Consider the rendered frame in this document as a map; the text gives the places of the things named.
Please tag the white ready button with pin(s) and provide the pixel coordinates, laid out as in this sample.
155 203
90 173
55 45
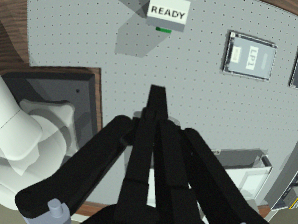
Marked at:
168 15

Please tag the white tip rack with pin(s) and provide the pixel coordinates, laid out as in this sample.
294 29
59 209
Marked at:
291 200

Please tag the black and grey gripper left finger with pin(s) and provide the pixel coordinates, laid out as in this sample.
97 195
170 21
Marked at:
50 200

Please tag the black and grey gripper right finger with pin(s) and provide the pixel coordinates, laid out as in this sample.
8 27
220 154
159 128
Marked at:
218 196

